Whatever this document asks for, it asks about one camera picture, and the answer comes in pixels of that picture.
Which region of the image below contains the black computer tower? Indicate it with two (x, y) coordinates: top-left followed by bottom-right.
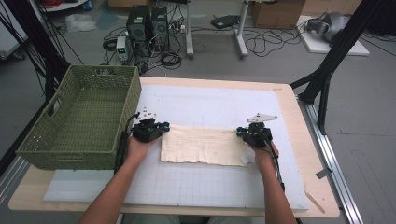
(125, 6), (152, 58)
(150, 6), (171, 52)

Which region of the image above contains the grey tape piece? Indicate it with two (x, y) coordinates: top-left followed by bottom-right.
(315, 167), (333, 180)

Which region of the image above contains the thin wooden stick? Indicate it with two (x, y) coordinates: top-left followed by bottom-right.
(304, 189), (327, 215)

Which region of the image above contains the person's right hand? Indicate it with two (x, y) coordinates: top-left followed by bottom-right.
(248, 141), (279, 172)

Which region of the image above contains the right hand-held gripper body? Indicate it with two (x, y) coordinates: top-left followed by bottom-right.
(246, 113), (278, 148)

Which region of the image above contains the white desk frame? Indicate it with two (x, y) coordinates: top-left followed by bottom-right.
(185, 0), (250, 60)

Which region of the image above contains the person's left hand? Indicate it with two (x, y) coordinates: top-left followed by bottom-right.
(125, 135), (161, 166)

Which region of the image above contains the tangle of black floor cables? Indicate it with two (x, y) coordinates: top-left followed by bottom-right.
(244, 27), (303, 58)

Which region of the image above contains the hand-held gripper black cable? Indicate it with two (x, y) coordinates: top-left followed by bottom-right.
(114, 112), (140, 174)
(258, 127), (286, 192)

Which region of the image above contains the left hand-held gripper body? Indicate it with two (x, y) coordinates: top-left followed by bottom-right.
(132, 106), (163, 144)

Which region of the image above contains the right hand-held gripper black cable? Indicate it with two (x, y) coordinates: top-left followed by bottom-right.
(258, 127), (286, 192)

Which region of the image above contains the grey headset device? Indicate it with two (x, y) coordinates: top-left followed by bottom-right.
(306, 11), (351, 43)

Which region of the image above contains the round white table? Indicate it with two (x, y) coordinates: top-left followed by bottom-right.
(36, 0), (91, 13)

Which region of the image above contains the cream printed cloth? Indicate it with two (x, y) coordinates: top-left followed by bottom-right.
(160, 124), (255, 167)

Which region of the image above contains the left hand-held gripper black cable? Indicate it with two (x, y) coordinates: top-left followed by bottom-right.
(114, 112), (140, 174)

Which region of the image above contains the white floor platform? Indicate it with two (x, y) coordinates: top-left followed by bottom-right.
(297, 15), (371, 57)

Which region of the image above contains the clear plastic bag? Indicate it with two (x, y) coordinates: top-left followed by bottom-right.
(64, 13), (98, 34)

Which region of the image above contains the aluminium rail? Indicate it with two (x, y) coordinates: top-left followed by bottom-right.
(298, 99), (364, 224)
(0, 155), (31, 204)

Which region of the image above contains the teal sheet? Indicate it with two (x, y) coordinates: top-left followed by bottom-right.
(95, 10), (120, 31)

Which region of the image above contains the green woven basket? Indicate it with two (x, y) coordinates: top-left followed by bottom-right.
(15, 64), (143, 172)

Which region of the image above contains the white foam mat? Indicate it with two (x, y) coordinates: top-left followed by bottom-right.
(43, 84), (311, 211)

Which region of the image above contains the red cable coil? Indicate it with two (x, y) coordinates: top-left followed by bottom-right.
(36, 0), (64, 8)

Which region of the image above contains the flat black device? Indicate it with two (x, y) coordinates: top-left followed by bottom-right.
(210, 14), (241, 30)

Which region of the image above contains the black metal stand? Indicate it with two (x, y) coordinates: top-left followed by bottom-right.
(289, 0), (387, 135)
(0, 0), (73, 104)

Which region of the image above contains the small white power unit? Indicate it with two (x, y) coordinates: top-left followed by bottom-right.
(116, 35), (130, 62)

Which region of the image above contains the large brown cardboard box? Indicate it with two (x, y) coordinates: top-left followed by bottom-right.
(251, 0), (306, 30)

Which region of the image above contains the coiled black cable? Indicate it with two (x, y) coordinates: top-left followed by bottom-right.
(160, 50), (183, 70)

